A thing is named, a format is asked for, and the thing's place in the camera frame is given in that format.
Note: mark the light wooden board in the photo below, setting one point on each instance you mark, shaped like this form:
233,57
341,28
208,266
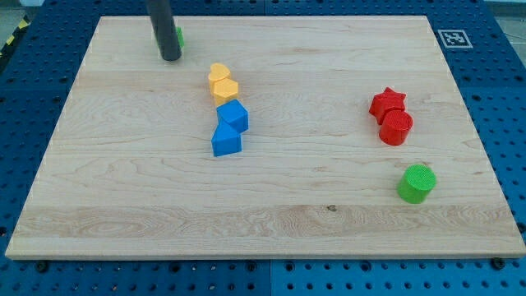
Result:
129,172

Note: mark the red star block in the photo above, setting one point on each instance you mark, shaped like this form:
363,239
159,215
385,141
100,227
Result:
385,102

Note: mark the green cylinder block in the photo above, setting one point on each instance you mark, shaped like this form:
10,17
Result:
416,184

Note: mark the blue cube block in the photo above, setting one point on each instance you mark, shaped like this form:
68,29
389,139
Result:
234,114

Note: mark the white fiducial marker tag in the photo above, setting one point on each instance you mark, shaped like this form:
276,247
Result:
455,39

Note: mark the blue pentagon block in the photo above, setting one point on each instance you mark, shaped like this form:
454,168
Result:
226,140

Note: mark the black bolt lower right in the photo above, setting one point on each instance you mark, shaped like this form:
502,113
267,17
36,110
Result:
498,263

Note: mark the yellow hexagon block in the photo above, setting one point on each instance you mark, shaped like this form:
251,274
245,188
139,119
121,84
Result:
225,91

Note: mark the red cylinder block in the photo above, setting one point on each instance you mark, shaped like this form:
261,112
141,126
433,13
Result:
396,127

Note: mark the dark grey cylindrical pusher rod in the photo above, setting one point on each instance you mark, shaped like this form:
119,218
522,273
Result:
164,28

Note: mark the green block behind rod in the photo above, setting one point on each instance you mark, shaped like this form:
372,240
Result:
180,37

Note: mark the black bolt lower left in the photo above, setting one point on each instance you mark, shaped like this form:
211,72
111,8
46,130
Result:
41,266

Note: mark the yellow heart block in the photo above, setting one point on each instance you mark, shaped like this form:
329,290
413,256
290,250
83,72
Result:
218,72

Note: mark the black bolt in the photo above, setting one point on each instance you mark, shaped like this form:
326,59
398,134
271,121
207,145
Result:
41,266
498,263

